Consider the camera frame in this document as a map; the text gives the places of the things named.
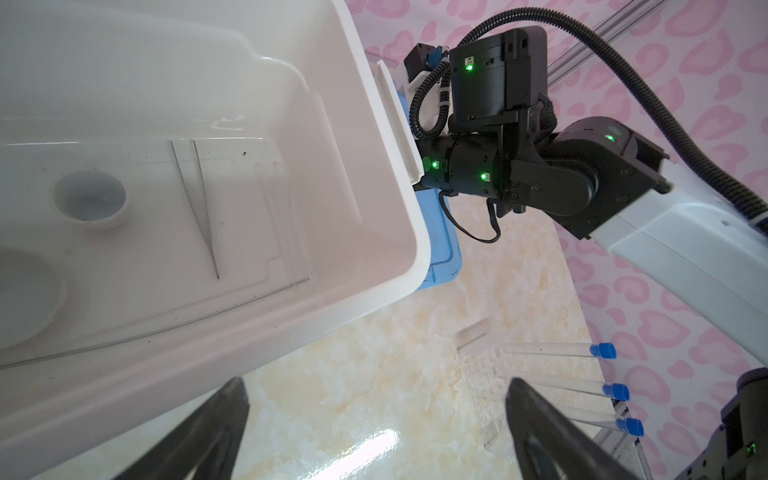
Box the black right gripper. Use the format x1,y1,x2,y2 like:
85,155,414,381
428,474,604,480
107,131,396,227
417,26,547,200

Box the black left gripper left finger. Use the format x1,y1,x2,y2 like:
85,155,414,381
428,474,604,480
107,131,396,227
117,377,250,479

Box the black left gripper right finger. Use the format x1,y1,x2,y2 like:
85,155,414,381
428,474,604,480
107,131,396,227
505,378,635,479

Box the blue capped test tube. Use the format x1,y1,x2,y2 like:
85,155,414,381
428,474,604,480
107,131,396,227
557,405,645,437
455,341,618,361
523,375,630,401

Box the clear acrylic test tube rack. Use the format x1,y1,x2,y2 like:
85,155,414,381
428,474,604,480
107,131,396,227
453,319,512,458

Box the blue plastic bin lid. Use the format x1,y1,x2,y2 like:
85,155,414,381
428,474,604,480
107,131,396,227
395,89,463,292

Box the metal tweezers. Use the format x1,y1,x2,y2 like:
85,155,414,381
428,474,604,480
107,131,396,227
168,139,220,280

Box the large white ceramic dish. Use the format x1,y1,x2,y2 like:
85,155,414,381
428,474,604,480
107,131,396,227
1,247,67,349

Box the white plastic storage bin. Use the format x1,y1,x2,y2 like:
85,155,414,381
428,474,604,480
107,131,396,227
1,1,430,479

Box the small white ceramic dish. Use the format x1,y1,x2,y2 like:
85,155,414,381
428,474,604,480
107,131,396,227
49,170,131,231

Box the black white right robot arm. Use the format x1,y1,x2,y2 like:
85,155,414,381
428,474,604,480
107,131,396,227
407,8,767,360

